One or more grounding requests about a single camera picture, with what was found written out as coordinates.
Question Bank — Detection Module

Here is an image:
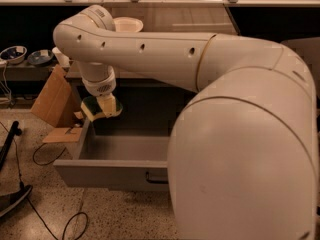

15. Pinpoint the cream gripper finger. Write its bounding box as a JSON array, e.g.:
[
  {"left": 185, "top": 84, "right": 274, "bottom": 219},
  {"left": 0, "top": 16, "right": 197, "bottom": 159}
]
[{"left": 97, "top": 93, "right": 123, "bottom": 118}]

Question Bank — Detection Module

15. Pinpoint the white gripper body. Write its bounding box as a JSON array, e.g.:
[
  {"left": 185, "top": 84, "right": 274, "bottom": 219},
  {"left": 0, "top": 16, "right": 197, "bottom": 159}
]
[{"left": 82, "top": 66, "right": 116, "bottom": 97}]

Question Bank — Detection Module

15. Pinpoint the green and yellow sponge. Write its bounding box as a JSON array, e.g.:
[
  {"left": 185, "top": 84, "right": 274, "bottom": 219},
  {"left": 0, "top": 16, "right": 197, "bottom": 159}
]
[{"left": 80, "top": 95, "right": 124, "bottom": 123}]

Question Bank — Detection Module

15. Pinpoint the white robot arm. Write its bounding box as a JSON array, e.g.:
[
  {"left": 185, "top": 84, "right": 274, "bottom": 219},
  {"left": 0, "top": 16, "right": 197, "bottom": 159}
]
[{"left": 53, "top": 5, "right": 319, "bottom": 240}]

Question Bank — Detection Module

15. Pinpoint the grey drawer cabinet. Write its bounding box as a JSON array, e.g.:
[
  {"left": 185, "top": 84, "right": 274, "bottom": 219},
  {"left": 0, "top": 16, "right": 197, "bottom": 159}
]
[{"left": 65, "top": 2, "right": 241, "bottom": 118}]

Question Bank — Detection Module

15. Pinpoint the open grey top drawer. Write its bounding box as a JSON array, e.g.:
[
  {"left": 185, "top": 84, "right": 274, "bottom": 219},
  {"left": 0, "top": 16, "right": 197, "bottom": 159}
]
[{"left": 54, "top": 86, "right": 193, "bottom": 191}]

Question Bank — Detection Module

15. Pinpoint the white paper cup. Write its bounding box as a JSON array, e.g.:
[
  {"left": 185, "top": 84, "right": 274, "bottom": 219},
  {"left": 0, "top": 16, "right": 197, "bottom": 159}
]
[{"left": 52, "top": 47, "right": 70, "bottom": 68}]

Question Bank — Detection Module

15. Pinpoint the brown cardboard box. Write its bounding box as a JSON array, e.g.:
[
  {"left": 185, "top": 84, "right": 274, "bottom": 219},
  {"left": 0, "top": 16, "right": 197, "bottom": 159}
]
[{"left": 31, "top": 64, "right": 80, "bottom": 128}]

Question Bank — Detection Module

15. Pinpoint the flat cardboard piece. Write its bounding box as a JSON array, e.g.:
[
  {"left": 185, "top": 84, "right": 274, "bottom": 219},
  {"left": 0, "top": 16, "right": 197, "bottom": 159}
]
[{"left": 43, "top": 128, "right": 82, "bottom": 143}]

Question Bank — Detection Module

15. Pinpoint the blue patterned bowl right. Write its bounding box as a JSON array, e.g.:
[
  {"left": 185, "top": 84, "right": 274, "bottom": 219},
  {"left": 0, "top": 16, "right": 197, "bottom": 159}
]
[{"left": 27, "top": 49, "right": 53, "bottom": 67}]

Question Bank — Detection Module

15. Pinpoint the blue patterned bowl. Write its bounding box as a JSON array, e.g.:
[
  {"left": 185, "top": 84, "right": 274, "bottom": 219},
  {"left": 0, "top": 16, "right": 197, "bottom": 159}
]
[
  {"left": 27, "top": 49, "right": 53, "bottom": 67},
  {"left": 0, "top": 45, "right": 27, "bottom": 65}
]

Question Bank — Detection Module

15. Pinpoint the blue patterned bowl left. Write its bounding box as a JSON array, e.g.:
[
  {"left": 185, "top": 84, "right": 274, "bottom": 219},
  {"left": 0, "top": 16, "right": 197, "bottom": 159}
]
[{"left": 0, "top": 45, "right": 27, "bottom": 65}]

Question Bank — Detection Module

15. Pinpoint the grey side shelf left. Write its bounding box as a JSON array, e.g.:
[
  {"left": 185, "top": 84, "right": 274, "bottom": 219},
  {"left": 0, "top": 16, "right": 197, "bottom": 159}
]
[{"left": 0, "top": 60, "right": 58, "bottom": 82}]

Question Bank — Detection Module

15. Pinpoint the black stand left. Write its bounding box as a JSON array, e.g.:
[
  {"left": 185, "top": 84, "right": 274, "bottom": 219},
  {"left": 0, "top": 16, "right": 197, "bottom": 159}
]
[{"left": 0, "top": 121, "right": 32, "bottom": 218}]

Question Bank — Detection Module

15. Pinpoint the black drawer handle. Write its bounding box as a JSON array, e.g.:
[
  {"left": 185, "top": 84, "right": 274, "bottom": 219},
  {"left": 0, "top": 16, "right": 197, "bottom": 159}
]
[{"left": 145, "top": 171, "right": 168, "bottom": 184}]

